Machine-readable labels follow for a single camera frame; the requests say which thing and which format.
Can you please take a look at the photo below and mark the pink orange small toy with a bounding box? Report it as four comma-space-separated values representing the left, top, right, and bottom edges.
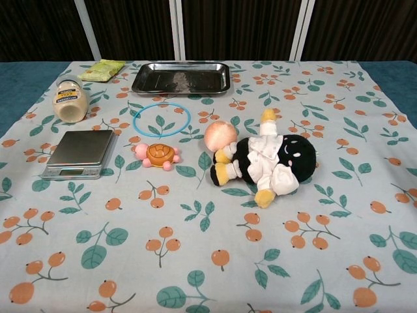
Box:
131, 143, 181, 173

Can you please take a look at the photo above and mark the digital kitchen scale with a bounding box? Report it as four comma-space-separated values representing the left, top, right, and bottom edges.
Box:
41, 130, 117, 180

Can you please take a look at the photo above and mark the toy peach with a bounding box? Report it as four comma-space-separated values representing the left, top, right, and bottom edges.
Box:
204, 120, 238, 153

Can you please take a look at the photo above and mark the floral orange leaf tablecloth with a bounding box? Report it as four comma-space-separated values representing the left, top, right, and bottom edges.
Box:
0, 60, 417, 313

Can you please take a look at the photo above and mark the stainless steel tray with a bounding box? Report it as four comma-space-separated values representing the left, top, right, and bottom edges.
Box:
131, 62, 233, 97

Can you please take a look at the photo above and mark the black plush doll white coat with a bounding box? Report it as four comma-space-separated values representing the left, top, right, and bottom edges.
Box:
210, 108, 319, 209

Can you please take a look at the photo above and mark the yellow-green snack packet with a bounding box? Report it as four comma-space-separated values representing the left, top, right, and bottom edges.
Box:
77, 59, 126, 82

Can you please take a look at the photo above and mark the mayonnaise squeeze bottle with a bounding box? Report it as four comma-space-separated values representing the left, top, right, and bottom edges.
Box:
53, 74, 89, 124

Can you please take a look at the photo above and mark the thin blue ring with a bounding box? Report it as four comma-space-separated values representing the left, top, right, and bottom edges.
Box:
132, 102, 192, 137

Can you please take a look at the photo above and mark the black partition panel white frame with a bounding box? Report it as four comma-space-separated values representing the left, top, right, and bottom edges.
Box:
0, 0, 100, 63
177, 0, 309, 61
84, 0, 180, 61
295, 0, 417, 63

